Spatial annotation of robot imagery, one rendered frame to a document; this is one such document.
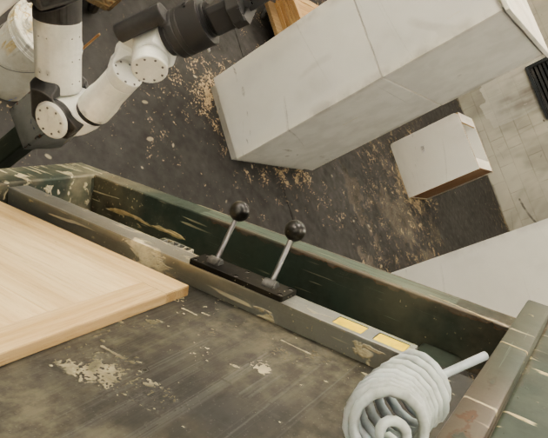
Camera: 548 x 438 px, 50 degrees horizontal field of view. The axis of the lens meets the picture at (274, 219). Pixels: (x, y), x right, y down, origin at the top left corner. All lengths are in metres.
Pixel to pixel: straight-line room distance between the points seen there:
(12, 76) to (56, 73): 1.39
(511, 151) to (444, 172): 3.28
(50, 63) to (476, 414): 1.06
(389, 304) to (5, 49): 1.91
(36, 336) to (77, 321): 0.07
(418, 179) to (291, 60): 2.72
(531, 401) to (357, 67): 2.63
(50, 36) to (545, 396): 1.02
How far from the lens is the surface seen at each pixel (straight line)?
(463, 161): 5.72
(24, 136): 1.69
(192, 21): 1.07
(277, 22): 4.79
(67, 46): 1.24
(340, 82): 3.25
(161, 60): 1.09
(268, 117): 3.48
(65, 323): 0.88
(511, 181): 8.91
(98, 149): 2.95
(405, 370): 0.49
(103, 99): 1.21
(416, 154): 5.88
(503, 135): 9.01
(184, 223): 1.38
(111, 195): 1.54
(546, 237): 4.31
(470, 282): 4.45
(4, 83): 2.70
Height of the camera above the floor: 2.04
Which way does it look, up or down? 33 degrees down
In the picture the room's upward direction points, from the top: 65 degrees clockwise
